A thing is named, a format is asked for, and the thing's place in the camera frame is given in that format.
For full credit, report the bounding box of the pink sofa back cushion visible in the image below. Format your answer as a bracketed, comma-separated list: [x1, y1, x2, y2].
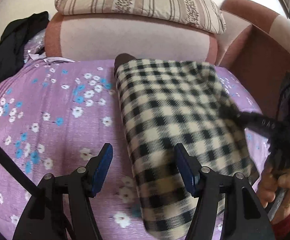
[45, 13, 218, 63]

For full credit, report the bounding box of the black cream checkered garment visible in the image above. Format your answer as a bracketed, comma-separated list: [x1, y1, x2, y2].
[114, 54, 259, 239]

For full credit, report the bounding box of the black cable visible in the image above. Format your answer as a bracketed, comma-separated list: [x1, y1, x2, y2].
[0, 129, 75, 240]

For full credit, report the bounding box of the striped floral pillow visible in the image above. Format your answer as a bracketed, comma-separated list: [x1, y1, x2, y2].
[55, 0, 226, 34]

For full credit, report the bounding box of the person's right hand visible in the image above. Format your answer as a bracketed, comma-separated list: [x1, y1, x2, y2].
[256, 163, 290, 211]

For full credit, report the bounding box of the dark navy garment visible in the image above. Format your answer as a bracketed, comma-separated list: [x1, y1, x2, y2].
[0, 11, 49, 83]

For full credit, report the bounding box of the purple floral bed sheet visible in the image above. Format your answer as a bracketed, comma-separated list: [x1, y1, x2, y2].
[0, 37, 272, 240]

